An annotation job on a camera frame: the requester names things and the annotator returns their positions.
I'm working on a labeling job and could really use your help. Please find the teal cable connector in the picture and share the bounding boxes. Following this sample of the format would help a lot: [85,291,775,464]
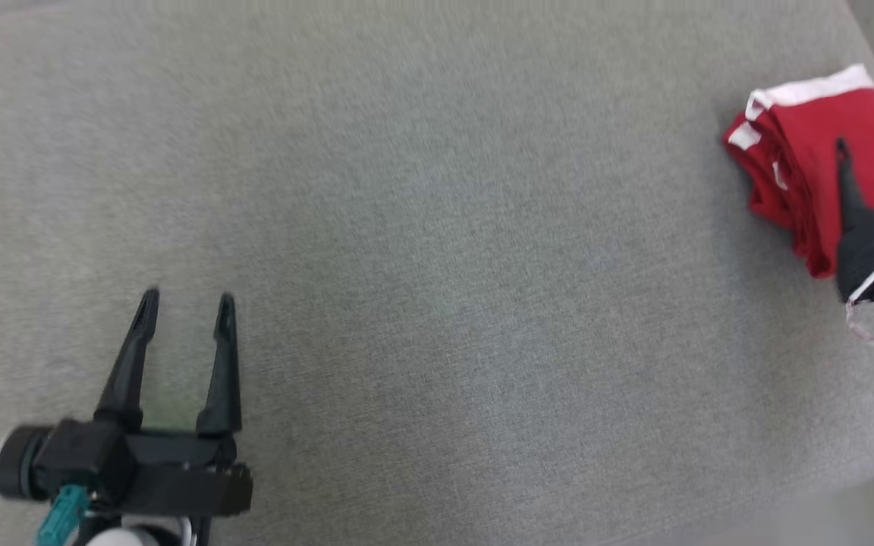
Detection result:
[33,485,93,546]

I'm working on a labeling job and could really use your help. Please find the red shorts with white stripe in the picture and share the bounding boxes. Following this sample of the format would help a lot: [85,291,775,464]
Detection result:
[722,64,874,280]

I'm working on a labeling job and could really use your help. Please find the grey fabric sofa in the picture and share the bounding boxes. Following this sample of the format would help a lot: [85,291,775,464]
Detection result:
[0,0,874,546]

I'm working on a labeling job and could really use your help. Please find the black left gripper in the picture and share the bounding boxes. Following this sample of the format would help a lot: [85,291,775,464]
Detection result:
[0,287,254,518]

